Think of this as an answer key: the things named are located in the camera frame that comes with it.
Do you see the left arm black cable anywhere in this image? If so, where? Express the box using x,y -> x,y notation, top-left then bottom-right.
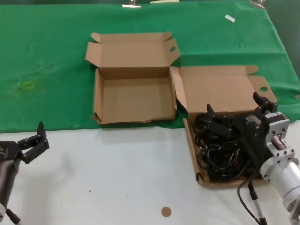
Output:
6,208 -> 22,225

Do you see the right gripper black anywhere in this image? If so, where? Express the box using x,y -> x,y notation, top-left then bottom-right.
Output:
206,92 -> 278,170

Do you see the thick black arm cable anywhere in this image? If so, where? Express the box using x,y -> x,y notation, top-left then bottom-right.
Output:
237,172 -> 261,224

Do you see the green table cloth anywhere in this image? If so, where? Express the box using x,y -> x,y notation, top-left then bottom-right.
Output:
0,0 -> 300,133

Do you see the cardboard box with round-holed flap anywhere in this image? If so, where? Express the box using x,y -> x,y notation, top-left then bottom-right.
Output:
170,65 -> 278,190

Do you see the cardboard box with torn rim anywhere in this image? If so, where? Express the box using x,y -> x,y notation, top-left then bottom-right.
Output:
84,31 -> 180,125

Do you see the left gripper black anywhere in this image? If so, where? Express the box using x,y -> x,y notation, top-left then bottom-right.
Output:
0,121 -> 50,165

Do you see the yellow rubber band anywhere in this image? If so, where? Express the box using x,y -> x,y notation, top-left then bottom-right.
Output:
22,81 -> 36,91

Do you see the cable with silver connector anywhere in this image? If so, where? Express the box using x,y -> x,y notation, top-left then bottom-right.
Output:
247,180 -> 268,225

